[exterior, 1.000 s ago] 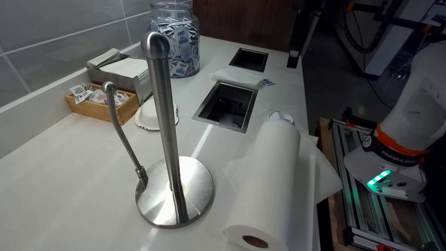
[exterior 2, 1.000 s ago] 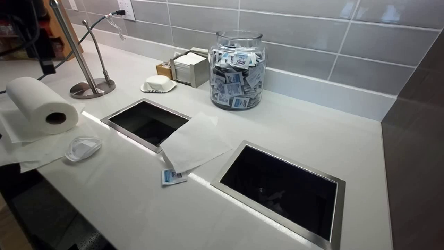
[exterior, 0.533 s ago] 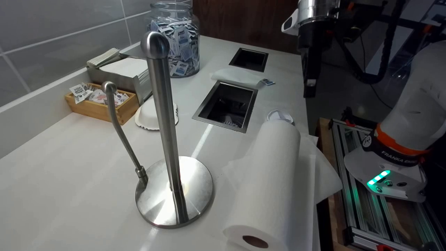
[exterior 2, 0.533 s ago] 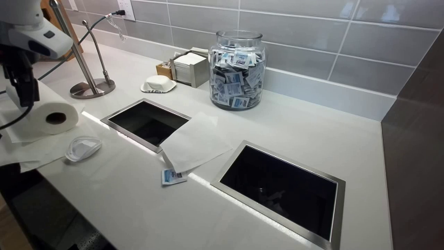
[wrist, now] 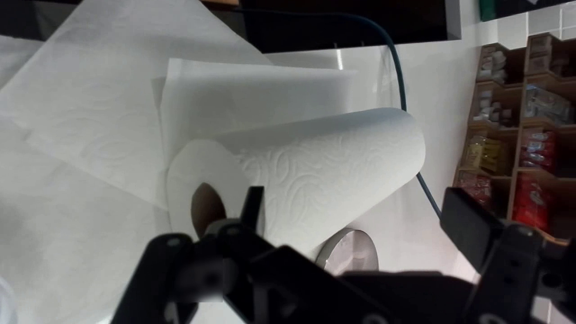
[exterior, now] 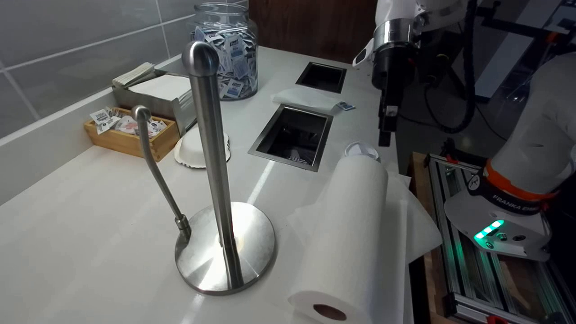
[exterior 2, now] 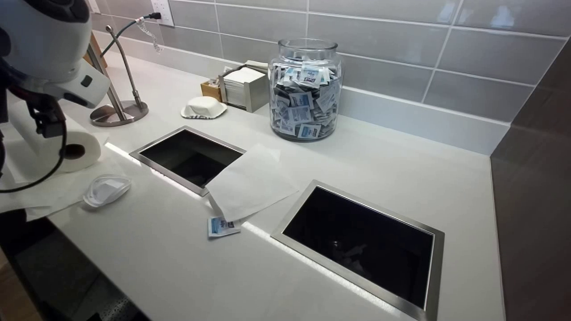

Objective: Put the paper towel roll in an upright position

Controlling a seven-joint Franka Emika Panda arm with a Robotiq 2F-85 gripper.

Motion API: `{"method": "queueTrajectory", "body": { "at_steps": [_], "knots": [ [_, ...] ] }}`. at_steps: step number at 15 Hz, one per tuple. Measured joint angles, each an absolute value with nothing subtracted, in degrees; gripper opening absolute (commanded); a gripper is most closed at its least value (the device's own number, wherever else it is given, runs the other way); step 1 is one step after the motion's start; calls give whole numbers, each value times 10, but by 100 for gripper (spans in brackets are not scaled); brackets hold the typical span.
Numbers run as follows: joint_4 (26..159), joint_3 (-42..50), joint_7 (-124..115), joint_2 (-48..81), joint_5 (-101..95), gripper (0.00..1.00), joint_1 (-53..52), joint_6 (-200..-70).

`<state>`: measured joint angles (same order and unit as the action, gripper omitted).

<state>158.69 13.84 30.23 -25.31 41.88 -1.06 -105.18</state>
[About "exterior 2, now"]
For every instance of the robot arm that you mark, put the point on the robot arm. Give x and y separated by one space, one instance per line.
42 40

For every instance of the silver paper towel holder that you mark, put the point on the silver paper towel holder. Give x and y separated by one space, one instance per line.
117 111

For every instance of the white paper towel roll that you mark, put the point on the white paper towel roll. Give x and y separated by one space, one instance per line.
87 149

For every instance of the white paper sheet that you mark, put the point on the white paper sheet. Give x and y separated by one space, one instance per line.
252 183

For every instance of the heap of wipe packets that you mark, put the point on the heap of wipe packets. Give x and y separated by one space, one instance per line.
303 107

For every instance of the napkin holder with napkins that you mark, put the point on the napkin holder with napkins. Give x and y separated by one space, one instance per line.
245 87

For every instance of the blue and white wipe packet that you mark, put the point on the blue and white wipe packet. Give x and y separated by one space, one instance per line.
222 227

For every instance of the small steel-framed counter opening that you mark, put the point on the small steel-framed counter opening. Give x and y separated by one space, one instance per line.
189 158

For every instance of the white paper bowl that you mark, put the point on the white paper bowl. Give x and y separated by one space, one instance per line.
204 107

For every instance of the small wooden box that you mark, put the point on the small wooden box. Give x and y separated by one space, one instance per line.
209 90

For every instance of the glass jar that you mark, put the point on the glass jar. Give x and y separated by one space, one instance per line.
306 49

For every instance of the large steel-framed counter opening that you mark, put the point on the large steel-framed counter opening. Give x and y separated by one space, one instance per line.
361 249

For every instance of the clear plastic lid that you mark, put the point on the clear plastic lid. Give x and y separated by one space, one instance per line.
106 190

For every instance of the brown wooden board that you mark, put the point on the brown wooden board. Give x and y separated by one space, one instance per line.
95 50

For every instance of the dark brown cabinet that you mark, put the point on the dark brown cabinet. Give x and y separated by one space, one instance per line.
535 200

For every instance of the white wall socket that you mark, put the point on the white wall socket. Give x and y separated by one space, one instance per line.
162 10

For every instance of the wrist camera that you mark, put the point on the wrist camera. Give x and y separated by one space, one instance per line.
50 123

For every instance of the white switch plate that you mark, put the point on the white switch plate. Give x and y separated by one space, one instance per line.
93 5

